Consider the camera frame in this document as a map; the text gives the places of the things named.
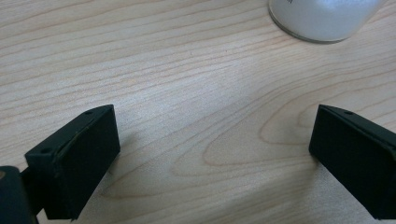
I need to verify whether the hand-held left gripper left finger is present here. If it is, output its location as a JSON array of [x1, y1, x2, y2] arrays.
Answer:
[[24, 104, 121, 221]]

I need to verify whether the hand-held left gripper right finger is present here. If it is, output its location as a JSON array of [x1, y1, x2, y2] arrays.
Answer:
[[308, 104, 396, 220]]

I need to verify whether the tall white seasoning shaker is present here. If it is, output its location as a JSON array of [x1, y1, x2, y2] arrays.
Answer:
[[268, 0, 389, 44]]

